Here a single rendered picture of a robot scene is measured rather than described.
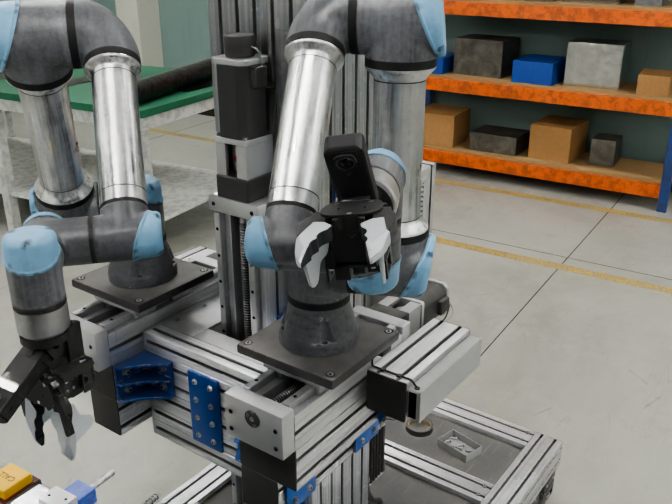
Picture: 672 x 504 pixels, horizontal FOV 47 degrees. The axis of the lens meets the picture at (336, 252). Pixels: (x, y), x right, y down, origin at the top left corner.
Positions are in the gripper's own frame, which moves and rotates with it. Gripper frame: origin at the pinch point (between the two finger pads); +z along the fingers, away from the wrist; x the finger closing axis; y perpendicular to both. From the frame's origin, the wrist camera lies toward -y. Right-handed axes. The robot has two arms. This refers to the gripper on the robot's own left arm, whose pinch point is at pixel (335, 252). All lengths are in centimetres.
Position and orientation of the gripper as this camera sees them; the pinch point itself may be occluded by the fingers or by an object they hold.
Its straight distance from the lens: 76.7
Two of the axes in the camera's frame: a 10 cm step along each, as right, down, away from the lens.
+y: 1.3, 9.2, 3.6
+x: -9.8, 0.6, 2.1
